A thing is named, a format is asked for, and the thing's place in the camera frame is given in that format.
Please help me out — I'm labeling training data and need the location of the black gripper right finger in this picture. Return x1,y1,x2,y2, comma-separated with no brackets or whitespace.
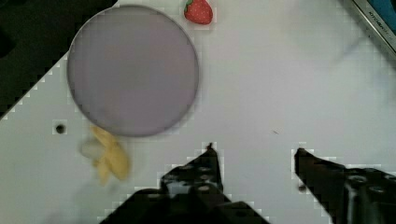
294,148,396,224

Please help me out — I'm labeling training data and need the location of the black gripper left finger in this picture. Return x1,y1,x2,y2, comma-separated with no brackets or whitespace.
100,145,268,224

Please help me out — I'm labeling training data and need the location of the steel toaster oven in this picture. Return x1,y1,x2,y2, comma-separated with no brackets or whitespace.
339,0,396,61

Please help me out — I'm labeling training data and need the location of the peeled toy banana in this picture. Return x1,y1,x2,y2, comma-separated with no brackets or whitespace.
80,126,131,186

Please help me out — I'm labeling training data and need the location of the grey round plate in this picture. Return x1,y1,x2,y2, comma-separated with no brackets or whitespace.
66,5,200,137

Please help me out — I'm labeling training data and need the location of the red toy strawberry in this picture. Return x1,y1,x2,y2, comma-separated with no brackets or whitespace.
184,0,213,25

